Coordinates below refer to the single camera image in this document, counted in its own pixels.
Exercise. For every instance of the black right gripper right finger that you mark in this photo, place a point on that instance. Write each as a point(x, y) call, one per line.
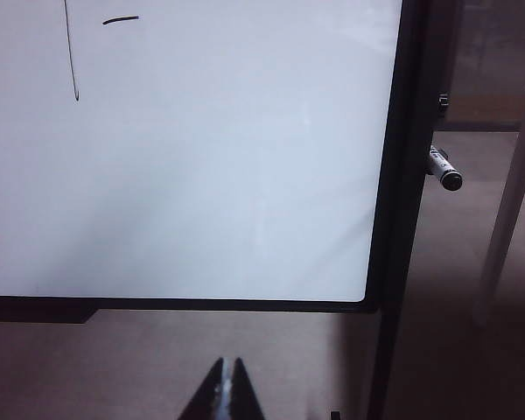
point(245, 402)

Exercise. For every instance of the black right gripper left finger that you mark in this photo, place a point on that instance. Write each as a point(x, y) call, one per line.
point(207, 402)

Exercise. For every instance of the black and white marker pen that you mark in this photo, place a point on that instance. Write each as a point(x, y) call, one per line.
point(444, 168)

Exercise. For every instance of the black whiteboard pen tray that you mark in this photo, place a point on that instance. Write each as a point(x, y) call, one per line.
point(35, 317)

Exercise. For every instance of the small black stand bracket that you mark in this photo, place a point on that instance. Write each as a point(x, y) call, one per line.
point(335, 415)

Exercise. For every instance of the white whiteboard with black frame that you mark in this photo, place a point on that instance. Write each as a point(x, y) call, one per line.
point(201, 153)

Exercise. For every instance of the black whiteboard stand post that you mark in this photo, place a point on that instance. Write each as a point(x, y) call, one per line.
point(415, 175)

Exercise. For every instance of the small black clip on post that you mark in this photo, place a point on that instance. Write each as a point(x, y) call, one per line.
point(443, 104)

